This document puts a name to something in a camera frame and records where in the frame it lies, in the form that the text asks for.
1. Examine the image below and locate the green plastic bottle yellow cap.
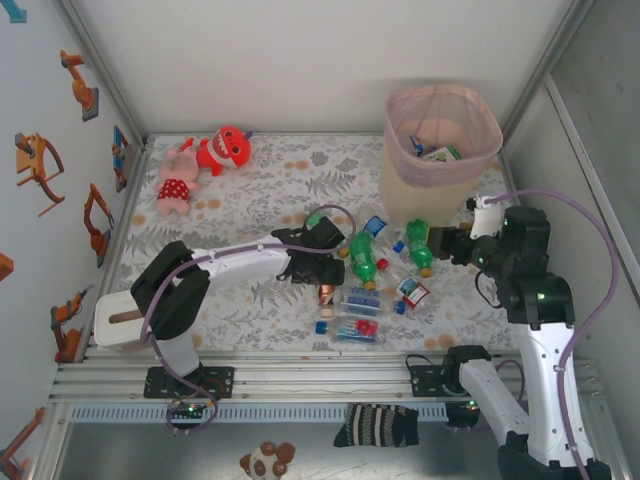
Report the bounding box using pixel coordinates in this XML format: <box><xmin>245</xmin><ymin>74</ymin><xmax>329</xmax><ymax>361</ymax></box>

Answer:
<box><xmin>404</xmin><ymin>219</ymin><xmax>435</xmax><ymax>279</ymax></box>
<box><xmin>347</xmin><ymin>230</ymin><xmax>380</xmax><ymax>292</ymax></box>
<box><xmin>305</xmin><ymin>211</ymin><xmax>351</xmax><ymax>259</ymax></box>

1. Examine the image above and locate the copper brown drink bottle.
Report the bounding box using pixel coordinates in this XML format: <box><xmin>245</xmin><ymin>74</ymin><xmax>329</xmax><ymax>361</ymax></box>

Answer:
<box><xmin>317</xmin><ymin>282</ymin><xmax>341</xmax><ymax>319</ymax></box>

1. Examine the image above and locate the clear bottle red cap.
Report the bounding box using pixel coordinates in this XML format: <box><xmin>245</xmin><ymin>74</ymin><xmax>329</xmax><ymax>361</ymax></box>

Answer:
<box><xmin>375</xmin><ymin>257</ymin><xmax>432</xmax><ymax>309</ymax></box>

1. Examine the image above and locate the long water bottle blue label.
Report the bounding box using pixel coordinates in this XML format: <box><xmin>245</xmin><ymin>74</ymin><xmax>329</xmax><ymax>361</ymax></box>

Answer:
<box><xmin>335</xmin><ymin>285</ymin><xmax>407</xmax><ymax>319</ymax></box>

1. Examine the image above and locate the square bottle red flower label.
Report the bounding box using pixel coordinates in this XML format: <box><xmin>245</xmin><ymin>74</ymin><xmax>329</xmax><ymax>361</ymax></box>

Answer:
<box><xmin>314</xmin><ymin>318</ymin><xmax>386</xmax><ymax>345</ymax></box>

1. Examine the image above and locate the beige waste bin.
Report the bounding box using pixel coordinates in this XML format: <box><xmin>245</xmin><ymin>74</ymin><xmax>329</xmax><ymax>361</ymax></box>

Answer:
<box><xmin>377</xmin><ymin>144</ymin><xmax>479</xmax><ymax>226</ymax></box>

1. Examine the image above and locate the clear bottle blue label blue cap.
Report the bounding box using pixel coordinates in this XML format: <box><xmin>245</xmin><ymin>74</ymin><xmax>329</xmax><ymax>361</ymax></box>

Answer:
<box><xmin>362</xmin><ymin>214</ymin><xmax>406</xmax><ymax>253</ymax></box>

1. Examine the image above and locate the floral grey tablecloth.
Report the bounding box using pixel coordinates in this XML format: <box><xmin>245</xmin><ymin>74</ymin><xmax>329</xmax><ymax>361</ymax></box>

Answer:
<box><xmin>107</xmin><ymin>132</ymin><xmax>559</xmax><ymax>354</ymax></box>

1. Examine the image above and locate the pink mesh waste basket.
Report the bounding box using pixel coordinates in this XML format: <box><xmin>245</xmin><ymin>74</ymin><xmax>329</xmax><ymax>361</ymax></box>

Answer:
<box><xmin>384</xmin><ymin>83</ymin><xmax>504</xmax><ymax>187</ymax></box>

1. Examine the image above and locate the red shark plush toy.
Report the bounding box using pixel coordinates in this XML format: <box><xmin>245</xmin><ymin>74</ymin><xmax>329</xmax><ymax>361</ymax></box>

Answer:
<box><xmin>195</xmin><ymin>124</ymin><xmax>255</xmax><ymax>177</ymax></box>

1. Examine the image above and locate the pink pig plush toy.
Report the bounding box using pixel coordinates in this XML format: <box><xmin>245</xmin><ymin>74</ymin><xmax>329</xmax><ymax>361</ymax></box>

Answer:
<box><xmin>153</xmin><ymin>144</ymin><xmax>205</xmax><ymax>217</ymax></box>

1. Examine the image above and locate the black white striped sock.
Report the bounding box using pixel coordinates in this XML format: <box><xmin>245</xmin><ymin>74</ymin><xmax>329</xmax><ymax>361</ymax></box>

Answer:
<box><xmin>333</xmin><ymin>402</ymin><xmax>420</xmax><ymax>449</ymax></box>

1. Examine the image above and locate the brown white plush dog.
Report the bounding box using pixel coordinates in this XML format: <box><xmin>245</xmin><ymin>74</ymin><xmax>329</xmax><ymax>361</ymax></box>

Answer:
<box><xmin>238</xmin><ymin>440</ymin><xmax>297</xmax><ymax>477</ymax></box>

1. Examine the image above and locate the white tissue box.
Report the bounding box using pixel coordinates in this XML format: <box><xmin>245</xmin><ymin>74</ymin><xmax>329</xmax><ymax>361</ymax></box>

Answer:
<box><xmin>93</xmin><ymin>292</ymin><xmax>151</xmax><ymax>351</ymax></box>

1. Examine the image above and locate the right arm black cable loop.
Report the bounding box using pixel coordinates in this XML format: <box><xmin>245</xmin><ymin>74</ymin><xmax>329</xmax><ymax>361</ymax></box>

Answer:
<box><xmin>473</xmin><ymin>269</ymin><xmax>506</xmax><ymax>309</ymax></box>

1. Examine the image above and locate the aluminium frame rail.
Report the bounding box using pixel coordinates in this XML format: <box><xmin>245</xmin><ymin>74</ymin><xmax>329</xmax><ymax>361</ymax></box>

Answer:
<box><xmin>47</xmin><ymin>349</ymin><xmax>606</xmax><ymax>401</ymax></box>

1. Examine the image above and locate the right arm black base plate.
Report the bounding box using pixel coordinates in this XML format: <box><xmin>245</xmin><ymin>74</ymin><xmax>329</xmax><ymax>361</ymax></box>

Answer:
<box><xmin>408</xmin><ymin>363</ymin><xmax>481</xmax><ymax>401</ymax></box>

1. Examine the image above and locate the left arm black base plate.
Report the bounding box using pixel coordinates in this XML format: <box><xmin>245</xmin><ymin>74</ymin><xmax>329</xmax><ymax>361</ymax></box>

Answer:
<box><xmin>143</xmin><ymin>366</ymin><xmax>236</xmax><ymax>400</ymax></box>

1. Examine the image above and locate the white slotted cable duct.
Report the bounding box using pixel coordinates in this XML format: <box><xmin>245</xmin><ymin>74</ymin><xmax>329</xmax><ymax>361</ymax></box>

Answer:
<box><xmin>69</xmin><ymin>402</ymin><xmax>449</xmax><ymax>424</ymax></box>

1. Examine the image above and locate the aluminium frame post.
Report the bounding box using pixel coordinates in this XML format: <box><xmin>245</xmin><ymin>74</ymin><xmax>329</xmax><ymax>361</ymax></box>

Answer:
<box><xmin>499</xmin><ymin>0</ymin><xmax>599</xmax><ymax>146</ymax></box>
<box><xmin>57</xmin><ymin>0</ymin><xmax>150</xmax><ymax>147</ymax></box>

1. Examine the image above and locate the blue wall sticker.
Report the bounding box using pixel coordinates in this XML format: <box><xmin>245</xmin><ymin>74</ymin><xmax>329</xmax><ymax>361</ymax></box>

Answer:
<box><xmin>0</xmin><ymin>0</ymin><xmax>29</xmax><ymax>25</ymax></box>

